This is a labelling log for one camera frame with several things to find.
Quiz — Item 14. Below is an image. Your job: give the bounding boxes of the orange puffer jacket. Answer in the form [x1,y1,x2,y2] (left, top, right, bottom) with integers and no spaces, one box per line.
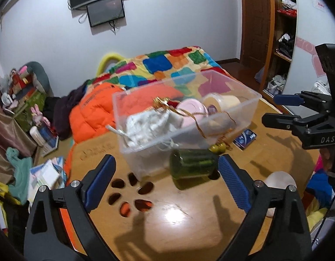
[60,83,184,251]

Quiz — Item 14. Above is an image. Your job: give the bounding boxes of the white bowl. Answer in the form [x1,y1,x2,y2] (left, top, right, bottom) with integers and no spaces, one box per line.
[264,171,297,218]

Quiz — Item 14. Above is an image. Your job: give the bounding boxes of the wooden desktop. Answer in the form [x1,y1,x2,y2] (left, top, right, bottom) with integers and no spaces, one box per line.
[67,98,320,261]

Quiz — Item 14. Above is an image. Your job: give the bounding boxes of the white sliding wardrobe door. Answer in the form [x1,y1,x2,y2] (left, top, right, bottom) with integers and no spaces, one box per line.
[282,0,335,115]

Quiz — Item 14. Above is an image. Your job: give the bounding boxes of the yellow plastic bag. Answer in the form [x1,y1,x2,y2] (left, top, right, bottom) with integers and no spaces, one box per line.
[0,179,21,204]

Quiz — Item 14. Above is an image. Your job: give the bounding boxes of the blue book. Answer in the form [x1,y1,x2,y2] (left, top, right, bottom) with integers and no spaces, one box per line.
[38,126,59,155]

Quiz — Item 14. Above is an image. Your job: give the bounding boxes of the colourful patchwork blanket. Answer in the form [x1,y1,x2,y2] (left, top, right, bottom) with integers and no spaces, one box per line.
[90,46,335,231]

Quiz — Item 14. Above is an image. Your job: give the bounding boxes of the pink round case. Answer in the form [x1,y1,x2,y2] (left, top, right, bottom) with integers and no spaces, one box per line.
[176,99,209,127]

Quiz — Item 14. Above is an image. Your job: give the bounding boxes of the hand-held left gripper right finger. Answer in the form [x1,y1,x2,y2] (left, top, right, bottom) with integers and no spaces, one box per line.
[218,154,312,261]

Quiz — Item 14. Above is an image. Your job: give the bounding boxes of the beige plastic cup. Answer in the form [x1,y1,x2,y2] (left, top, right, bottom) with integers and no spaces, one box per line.
[202,92,241,113]

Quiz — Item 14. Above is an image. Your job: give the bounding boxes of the green bell charm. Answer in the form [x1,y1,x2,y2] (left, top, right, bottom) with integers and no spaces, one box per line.
[209,141,226,153]

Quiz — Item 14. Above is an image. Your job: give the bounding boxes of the pile of colourful boxes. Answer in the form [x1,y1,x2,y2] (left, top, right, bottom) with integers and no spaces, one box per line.
[8,67,40,106]

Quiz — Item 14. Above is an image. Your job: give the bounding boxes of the blue printed box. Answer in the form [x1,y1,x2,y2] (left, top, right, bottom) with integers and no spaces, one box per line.
[233,129,258,151]

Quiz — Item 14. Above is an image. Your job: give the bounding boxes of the white bottle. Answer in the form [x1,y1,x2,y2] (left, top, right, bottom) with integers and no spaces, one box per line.
[29,126,45,145]

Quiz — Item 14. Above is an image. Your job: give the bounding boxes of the brown wooden door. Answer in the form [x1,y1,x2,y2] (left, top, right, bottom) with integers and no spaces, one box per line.
[240,0,274,66]

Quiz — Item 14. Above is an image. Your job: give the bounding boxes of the dark purple cloth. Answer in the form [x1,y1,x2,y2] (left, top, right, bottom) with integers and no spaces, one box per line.
[42,85,88,140]

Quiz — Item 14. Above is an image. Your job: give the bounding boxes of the golden braided cord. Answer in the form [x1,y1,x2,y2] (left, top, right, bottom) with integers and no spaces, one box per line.
[152,96,236,144]

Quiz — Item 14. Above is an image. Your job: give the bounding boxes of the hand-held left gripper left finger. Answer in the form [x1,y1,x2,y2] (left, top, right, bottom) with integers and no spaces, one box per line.
[24,154,117,261]

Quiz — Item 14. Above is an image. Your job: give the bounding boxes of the teal cloth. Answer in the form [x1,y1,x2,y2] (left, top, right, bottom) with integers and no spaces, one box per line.
[5,147,33,204]

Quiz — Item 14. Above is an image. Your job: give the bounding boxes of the black wall monitor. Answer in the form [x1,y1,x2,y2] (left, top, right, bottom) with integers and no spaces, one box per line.
[86,0,126,28]

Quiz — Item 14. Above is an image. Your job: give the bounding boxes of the wooden wardrobe shelves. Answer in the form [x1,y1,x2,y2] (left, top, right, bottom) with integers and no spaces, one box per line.
[271,0,297,93]

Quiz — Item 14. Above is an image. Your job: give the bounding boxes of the clear plastic storage box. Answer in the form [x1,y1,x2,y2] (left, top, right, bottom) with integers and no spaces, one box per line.
[112,69,262,181]

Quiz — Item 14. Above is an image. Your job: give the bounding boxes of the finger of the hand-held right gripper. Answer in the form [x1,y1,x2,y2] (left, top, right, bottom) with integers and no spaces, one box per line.
[261,110,330,136]
[274,91,331,109]

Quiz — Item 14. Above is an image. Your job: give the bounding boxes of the yellow curved cushion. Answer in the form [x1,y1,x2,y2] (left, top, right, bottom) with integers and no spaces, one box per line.
[96,54,124,77]

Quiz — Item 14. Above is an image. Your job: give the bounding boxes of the pink rabbit toy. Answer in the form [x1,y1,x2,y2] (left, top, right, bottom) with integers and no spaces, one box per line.
[31,105,51,127]

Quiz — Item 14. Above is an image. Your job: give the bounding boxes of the grey cushioned chair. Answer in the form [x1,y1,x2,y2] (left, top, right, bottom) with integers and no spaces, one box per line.
[19,61,54,97]

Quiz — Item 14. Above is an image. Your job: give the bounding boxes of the green bottle with black pump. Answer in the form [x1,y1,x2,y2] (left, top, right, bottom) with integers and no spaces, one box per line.
[169,148,220,181]

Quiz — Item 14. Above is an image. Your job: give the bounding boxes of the stack of papers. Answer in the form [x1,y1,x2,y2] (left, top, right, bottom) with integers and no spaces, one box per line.
[29,156,67,193]

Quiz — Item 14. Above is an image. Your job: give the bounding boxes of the white cloth pouch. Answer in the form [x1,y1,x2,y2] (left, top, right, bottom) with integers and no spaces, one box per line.
[125,110,183,149]

